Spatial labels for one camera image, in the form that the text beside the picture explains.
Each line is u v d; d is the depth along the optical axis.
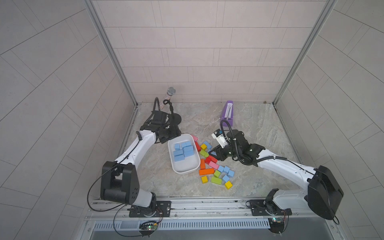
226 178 0.79
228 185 0.77
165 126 0.73
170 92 0.85
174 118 1.07
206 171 0.83
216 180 0.79
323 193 0.40
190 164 0.83
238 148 0.60
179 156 0.87
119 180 0.41
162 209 0.71
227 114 0.97
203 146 0.91
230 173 0.81
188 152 0.89
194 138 0.95
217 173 0.81
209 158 0.86
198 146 0.91
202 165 0.85
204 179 0.79
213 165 0.85
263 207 0.66
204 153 0.89
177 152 0.90
